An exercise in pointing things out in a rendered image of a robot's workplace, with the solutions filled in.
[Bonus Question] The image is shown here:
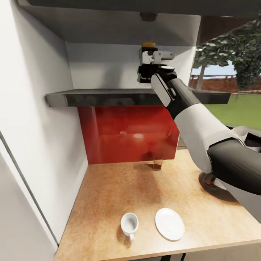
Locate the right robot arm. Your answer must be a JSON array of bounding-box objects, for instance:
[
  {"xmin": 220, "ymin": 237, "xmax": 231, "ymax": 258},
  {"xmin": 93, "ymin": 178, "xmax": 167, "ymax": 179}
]
[{"xmin": 138, "ymin": 51, "xmax": 261, "ymax": 224}]

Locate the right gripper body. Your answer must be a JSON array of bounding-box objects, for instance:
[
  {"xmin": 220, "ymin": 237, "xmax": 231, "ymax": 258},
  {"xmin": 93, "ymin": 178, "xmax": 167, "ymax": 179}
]
[{"xmin": 141, "ymin": 64, "xmax": 167, "ymax": 78}]

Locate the saucer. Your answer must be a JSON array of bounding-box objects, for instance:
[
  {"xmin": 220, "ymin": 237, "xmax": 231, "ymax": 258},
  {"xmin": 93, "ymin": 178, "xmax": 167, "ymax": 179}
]
[{"xmin": 155, "ymin": 208, "xmax": 184, "ymax": 241}]

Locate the bottle of coffee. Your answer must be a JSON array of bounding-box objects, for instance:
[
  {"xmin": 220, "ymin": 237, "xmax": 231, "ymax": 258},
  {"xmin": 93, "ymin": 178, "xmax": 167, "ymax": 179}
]
[{"xmin": 137, "ymin": 42, "xmax": 158, "ymax": 83}]

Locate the coffee cup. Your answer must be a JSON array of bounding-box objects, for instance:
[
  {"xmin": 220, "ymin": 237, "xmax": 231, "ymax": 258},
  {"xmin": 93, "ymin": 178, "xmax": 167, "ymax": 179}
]
[{"xmin": 121, "ymin": 213, "xmax": 139, "ymax": 243}]

